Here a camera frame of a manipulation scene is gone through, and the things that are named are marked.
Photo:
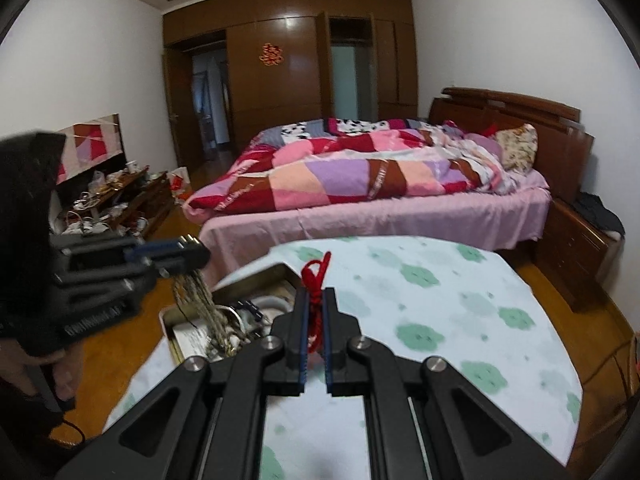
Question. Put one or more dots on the white cup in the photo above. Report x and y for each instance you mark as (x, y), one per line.
(131, 166)

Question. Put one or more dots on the wooden door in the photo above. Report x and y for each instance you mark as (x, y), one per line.
(175, 110)

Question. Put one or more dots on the low cluttered wooden cabinet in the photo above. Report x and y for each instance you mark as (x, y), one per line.
(145, 200)

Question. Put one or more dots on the dark clothes pile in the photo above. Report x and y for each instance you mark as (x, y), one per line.
(600, 215)

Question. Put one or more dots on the patchwork patterned panel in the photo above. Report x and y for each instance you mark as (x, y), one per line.
(90, 145)

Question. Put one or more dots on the patchwork quilt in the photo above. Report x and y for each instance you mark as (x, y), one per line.
(325, 170)

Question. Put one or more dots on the red white plastic bag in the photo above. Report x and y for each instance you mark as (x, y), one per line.
(180, 182)

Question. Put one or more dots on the person's left hand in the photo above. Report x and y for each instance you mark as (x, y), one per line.
(65, 375)

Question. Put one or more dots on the rectangular metal tin box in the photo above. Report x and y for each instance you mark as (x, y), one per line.
(185, 320)

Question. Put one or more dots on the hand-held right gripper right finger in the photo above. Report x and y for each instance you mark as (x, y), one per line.
(327, 355)

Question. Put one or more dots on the wooden wardrobe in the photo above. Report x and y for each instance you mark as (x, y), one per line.
(300, 85)

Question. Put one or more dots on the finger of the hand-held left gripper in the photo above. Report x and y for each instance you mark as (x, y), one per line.
(192, 250)
(145, 272)

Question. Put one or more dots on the lavender pillow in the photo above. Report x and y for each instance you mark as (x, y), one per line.
(482, 145)

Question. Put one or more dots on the wooden headboard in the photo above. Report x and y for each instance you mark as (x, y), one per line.
(550, 130)

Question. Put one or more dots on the cloud print tablecloth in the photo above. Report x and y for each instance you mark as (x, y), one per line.
(450, 310)

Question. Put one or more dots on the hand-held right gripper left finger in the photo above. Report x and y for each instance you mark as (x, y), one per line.
(302, 350)

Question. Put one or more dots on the red paper decoration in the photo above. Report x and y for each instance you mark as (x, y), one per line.
(270, 54)

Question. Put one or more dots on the bed with pink sheet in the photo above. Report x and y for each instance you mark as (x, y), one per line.
(400, 220)

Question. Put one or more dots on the floral pillow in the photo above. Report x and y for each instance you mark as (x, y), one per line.
(520, 147)

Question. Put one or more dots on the wooden nightstand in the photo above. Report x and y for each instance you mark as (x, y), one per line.
(575, 260)

